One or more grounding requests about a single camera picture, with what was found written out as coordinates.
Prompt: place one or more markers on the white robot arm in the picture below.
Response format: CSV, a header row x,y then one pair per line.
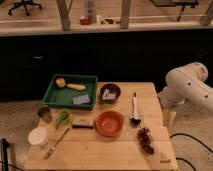
x,y
187,83

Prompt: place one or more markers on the dark brown bowl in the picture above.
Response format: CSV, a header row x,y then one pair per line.
x,y
113,88

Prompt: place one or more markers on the white cloth in bowl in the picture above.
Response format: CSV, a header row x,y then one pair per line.
x,y
108,95

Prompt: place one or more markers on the yellow toy banana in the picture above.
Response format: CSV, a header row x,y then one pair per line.
x,y
77,87

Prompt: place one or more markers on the orange bowl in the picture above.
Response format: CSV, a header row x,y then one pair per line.
x,y
109,123

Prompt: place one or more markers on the orange round toy food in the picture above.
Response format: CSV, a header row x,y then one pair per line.
x,y
60,82

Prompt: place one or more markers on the black rectangular block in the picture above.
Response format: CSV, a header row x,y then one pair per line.
x,y
82,123

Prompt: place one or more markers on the green plastic tray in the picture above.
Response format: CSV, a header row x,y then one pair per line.
x,y
56,97

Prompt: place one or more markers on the green toy vegetable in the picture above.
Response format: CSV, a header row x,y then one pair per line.
x,y
63,116

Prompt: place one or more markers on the dark red grape bunch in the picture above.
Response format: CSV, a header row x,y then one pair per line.
x,y
145,140

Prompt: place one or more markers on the red object on shelf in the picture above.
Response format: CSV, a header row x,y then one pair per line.
x,y
84,20

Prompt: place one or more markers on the small metal cup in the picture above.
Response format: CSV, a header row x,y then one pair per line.
x,y
45,114

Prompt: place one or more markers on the white round container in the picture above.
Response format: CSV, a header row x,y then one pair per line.
x,y
38,137

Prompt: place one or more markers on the black office chair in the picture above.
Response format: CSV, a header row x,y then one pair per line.
x,y
24,3

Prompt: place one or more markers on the black stand at left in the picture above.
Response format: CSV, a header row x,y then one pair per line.
x,y
4,144

